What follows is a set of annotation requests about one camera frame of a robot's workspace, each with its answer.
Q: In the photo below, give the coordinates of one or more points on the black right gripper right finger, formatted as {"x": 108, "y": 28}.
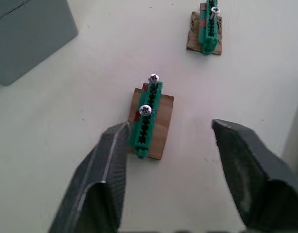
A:
{"x": 255, "y": 174}

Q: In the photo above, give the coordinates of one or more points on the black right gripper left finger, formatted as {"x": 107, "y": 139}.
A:
{"x": 98, "y": 174}

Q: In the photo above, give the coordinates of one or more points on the grey metal box lid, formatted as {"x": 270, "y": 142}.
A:
{"x": 8, "y": 7}

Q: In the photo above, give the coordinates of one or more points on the green plastic screw holder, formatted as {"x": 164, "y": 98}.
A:
{"x": 145, "y": 131}
{"x": 208, "y": 34}

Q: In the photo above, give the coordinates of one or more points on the silver cross-head screw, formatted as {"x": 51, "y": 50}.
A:
{"x": 153, "y": 78}
{"x": 215, "y": 10}
{"x": 145, "y": 110}

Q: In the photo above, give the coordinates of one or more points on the grey metal box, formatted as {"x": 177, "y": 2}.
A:
{"x": 30, "y": 46}

